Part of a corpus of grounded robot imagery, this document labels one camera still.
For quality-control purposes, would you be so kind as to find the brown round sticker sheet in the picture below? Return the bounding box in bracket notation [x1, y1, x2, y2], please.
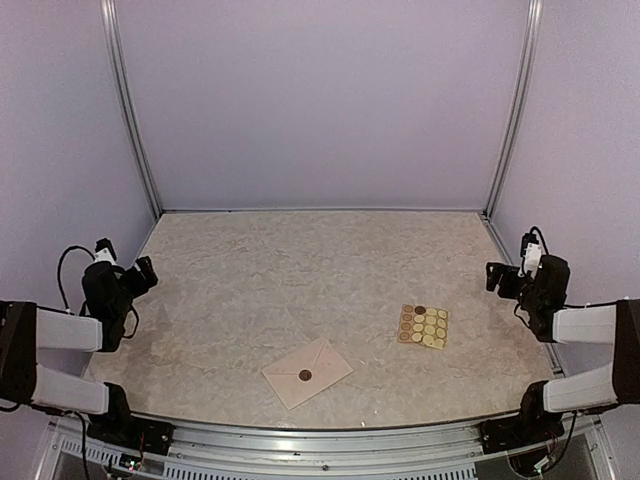
[396, 304, 449, 350]

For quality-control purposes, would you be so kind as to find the round brown seal sticker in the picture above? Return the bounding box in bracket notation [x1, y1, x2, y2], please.
[299, 369, 312, 381]

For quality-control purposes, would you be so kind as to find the pink envelope with flap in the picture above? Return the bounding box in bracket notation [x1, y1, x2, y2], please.
[261, 338, 353, 410]

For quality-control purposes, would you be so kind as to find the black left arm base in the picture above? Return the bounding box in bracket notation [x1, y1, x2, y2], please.
[87, 383, 175, 456]

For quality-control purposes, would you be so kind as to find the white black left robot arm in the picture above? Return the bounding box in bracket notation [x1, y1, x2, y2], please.
[1, 256, 158, 416]

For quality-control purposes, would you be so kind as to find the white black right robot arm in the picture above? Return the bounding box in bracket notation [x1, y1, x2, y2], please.
[485, 255, 639, 419]

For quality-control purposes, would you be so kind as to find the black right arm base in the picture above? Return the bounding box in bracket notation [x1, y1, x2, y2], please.
[479, 381, 565, 454]

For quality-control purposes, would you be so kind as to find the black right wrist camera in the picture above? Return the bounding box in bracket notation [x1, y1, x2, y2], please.
[518, 232, 543, 278]

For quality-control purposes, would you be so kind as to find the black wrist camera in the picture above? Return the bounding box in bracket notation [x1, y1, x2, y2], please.
[518, 232, 543, 278]
[94, 238, 117, 265]

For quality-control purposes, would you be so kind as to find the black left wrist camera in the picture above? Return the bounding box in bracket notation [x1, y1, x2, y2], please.
[94, 238, 117, 265]

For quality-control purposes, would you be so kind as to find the black left camera cable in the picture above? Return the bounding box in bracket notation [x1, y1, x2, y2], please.
[57, 244, 99, 314]

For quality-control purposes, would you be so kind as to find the aluminium front rail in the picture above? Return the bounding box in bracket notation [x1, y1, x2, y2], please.
[27, 413, 621, 479]

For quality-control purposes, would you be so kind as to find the aluminium frame post left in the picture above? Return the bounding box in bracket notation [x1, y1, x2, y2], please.
[100, 0, 164, 221]

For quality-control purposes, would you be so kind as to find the aluminium frame post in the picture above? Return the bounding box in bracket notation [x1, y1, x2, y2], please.
[100, 0, 164, 221]
[483, 0, 544, 220]

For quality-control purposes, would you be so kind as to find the aluminium frame post right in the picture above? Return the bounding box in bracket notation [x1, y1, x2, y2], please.
[483, 0, 544, 220]

